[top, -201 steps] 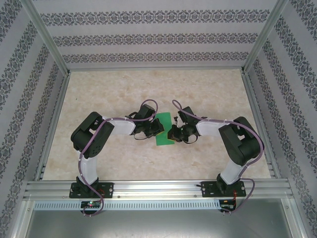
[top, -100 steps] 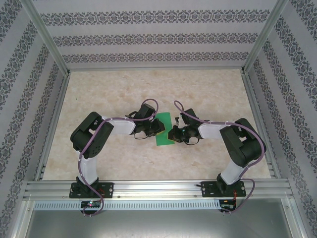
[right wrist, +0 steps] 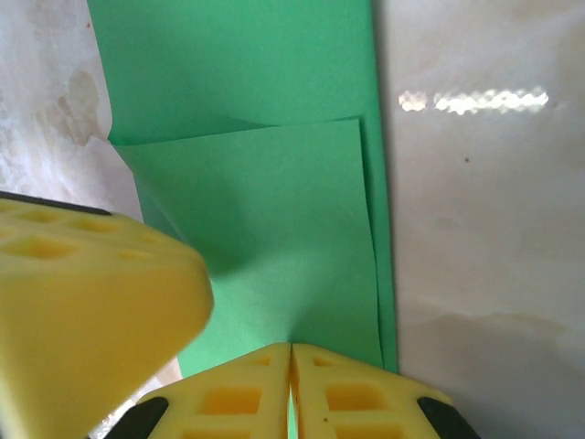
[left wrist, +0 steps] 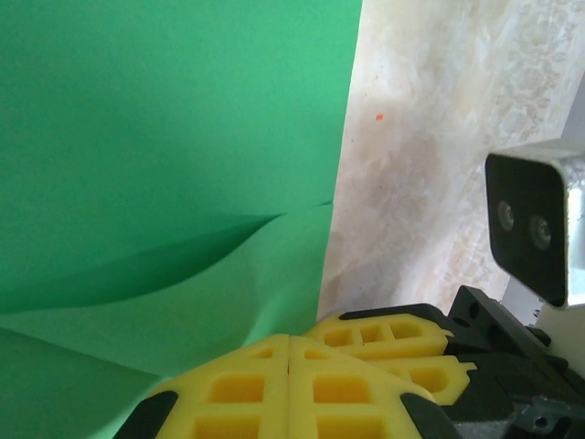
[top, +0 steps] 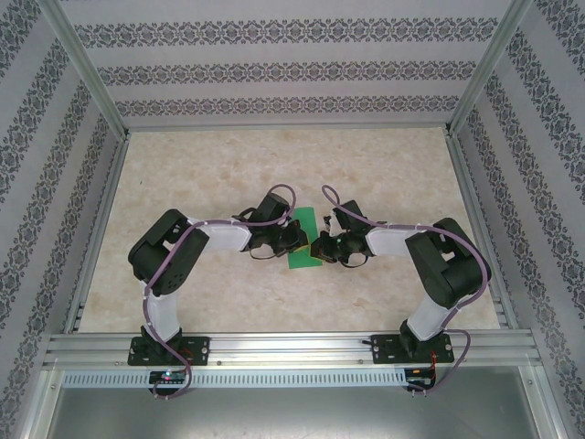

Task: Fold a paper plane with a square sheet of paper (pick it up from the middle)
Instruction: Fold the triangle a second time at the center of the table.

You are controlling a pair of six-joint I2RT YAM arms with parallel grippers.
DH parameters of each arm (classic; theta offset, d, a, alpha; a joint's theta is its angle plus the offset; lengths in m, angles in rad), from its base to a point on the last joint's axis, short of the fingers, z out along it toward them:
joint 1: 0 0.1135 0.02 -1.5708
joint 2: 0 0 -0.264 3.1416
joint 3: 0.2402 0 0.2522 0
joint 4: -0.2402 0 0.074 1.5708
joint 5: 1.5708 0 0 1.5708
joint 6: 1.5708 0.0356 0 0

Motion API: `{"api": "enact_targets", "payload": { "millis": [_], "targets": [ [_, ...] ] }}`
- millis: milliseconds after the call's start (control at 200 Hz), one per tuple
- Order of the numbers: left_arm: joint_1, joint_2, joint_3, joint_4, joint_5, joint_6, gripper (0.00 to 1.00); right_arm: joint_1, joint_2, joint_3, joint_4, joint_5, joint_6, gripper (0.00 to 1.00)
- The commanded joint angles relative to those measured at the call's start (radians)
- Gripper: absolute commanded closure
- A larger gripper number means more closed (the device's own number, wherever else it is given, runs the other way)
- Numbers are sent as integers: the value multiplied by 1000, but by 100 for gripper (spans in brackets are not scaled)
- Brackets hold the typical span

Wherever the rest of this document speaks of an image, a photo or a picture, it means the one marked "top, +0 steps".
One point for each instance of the green paper sheet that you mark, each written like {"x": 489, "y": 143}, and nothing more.
{"x": 306, "y": 218}

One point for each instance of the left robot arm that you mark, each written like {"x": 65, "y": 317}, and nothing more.
{"x": 160, "y": 256}

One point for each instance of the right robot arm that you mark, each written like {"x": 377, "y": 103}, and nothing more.
{"x": 452, "y": 274}

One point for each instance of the grey metal sheet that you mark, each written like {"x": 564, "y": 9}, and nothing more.
{"x": 292, "y": 411}

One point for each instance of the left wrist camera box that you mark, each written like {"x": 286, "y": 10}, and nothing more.
{"x": 286, "y": 222}

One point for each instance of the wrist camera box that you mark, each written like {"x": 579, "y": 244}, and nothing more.
{"x": 336, "y": 221}
{"x": 286, "y": 222}

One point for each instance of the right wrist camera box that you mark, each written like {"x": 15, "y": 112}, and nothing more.
{"x": 336, "y": 221}

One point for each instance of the aluminium back rail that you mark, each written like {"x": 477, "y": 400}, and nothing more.
{"x": 288, "y": 125}

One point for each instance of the aluminium mounting rail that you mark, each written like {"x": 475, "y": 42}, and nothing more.
{"x": 292, "y": 350}

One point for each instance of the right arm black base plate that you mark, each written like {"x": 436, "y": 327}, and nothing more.
{"x": 381, "y": 350}

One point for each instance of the aluminium side rail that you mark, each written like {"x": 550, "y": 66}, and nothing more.
{"x": 99, "y": 228}
{"x": 474, "y": 206}

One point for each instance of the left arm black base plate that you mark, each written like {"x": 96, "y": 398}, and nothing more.
{"x": 198, "y": 350}

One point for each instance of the aluminium frame post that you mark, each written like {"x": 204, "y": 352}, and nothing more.
{"x": 490, "y": 64}
{"x": 83, "y": 64}

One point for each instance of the aluminium frame strut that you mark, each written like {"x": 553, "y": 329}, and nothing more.
{"x": 43, "y": 407}
{"x": 544, "y": 407}

